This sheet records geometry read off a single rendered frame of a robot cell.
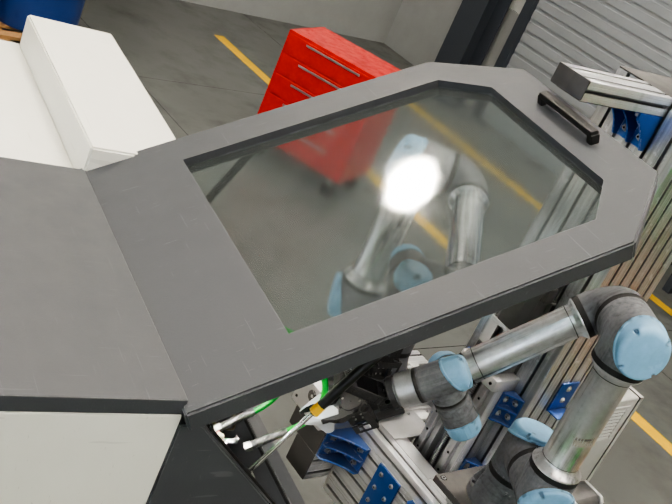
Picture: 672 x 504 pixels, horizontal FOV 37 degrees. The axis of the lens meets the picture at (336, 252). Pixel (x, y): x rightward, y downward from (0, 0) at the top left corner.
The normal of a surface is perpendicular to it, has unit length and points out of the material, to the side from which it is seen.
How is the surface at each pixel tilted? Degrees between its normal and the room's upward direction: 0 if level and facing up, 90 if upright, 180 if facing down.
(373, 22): 90
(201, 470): 90
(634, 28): 90
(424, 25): 90
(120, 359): 0
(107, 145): 0
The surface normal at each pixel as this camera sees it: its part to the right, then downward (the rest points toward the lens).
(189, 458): 0.40, 0.55
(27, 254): 0.38, -0.83
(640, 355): 0.13, 0.36
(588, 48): -0.76, -0.01
